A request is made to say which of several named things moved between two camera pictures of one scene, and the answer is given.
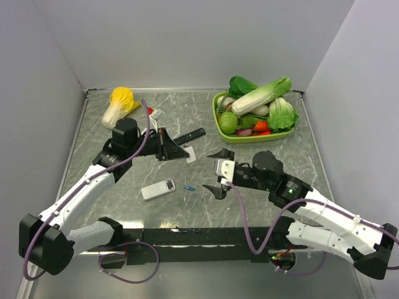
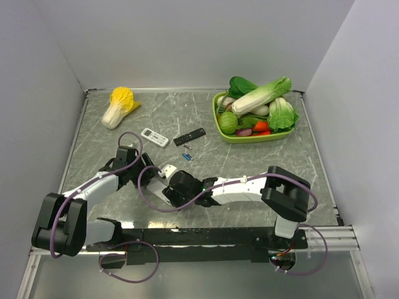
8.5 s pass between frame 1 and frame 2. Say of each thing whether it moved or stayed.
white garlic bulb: stayed
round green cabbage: stayed
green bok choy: stayed
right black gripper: moved
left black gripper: moved
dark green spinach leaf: stayed
